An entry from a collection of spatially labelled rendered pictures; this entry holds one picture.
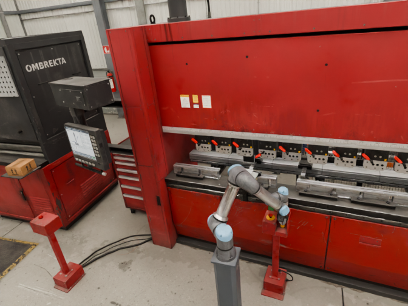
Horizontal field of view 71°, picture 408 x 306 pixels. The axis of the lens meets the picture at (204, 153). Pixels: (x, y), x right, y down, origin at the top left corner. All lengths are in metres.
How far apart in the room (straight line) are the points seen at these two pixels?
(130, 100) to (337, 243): 2.17
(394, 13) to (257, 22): 0.82
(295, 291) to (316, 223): 0.69
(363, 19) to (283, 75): 0.59
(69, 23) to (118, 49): 6.29
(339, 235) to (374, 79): 1.27
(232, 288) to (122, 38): 2.09
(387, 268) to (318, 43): 1.87
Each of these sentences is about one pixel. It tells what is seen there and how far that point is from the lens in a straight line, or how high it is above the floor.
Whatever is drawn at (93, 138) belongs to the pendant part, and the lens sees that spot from 2.45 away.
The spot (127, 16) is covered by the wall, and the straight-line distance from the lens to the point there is 7.74.
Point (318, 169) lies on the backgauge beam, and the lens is 2.82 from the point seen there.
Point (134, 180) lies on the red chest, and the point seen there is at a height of 0.58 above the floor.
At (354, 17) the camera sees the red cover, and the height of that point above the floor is 2.23.
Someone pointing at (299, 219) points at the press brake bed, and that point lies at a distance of 2.67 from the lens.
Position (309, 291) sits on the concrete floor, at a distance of 3.03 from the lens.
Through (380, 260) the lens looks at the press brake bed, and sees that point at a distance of 2.88.
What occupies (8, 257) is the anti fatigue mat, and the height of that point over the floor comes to 0.01.
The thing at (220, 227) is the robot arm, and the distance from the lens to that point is 2.05.
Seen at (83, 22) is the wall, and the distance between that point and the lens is 8.53.
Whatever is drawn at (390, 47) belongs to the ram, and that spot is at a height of 2.04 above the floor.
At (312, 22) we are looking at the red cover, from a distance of 2.19.
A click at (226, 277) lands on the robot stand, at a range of 2.23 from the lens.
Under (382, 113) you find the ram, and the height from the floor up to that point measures 1.61.
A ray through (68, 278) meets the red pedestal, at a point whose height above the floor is 0.12.
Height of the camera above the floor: 2.33
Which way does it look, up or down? 26 degrees down
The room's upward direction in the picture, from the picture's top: 6 degrees counter-clockwise
